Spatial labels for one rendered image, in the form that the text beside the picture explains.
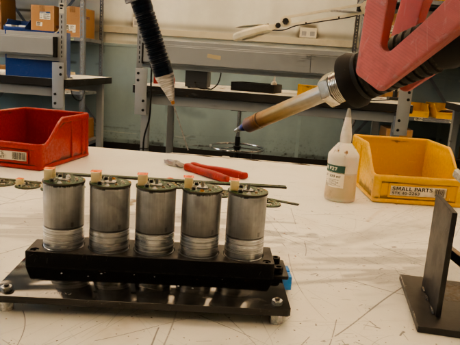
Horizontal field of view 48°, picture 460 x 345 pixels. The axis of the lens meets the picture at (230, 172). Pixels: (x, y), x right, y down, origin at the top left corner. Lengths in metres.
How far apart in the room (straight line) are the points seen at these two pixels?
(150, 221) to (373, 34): 0.17
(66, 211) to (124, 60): 4.62
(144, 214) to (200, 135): 4.49
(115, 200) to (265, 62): 2.28
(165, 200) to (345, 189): 0.29
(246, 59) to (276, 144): 2.24
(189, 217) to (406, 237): 0.23
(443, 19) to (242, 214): 0.17
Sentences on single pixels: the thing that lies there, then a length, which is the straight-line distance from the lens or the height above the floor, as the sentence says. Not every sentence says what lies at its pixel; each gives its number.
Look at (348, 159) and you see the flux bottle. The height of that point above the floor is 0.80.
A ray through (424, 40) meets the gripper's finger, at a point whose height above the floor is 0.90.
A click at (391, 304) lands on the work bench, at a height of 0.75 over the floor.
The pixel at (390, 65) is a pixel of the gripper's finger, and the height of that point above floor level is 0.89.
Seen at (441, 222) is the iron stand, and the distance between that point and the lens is 0.33.
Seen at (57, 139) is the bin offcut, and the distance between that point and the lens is 0.67.
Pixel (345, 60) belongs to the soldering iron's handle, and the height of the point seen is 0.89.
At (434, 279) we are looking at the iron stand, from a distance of 0.34.
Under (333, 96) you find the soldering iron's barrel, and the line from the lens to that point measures 0.24.
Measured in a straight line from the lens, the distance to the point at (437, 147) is 0.68.
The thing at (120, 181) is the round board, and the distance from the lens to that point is 0.32.
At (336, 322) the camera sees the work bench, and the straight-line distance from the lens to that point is 0.31.
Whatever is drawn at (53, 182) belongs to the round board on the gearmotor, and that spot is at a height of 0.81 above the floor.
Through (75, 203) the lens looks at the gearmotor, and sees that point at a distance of 0.32.
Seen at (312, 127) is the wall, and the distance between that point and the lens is 4.72.
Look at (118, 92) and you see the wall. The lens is 4.95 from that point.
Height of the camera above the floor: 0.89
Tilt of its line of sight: 12 degrees down
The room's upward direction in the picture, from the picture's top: 4 degrees clockwise
